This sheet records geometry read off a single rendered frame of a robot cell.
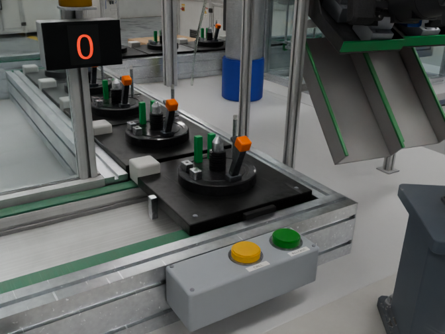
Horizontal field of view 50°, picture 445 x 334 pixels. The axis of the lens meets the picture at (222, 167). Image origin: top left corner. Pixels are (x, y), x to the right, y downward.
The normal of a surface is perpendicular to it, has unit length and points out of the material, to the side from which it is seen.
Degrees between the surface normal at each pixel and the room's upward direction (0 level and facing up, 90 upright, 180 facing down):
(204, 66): 90
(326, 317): 0
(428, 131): 45
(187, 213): 0
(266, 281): 90
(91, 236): 0
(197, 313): 90
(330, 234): 90
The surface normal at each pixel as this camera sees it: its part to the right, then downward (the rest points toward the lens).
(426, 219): 0.02, -0.92
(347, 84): 0.28, -0.39
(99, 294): 0.53, 0.34
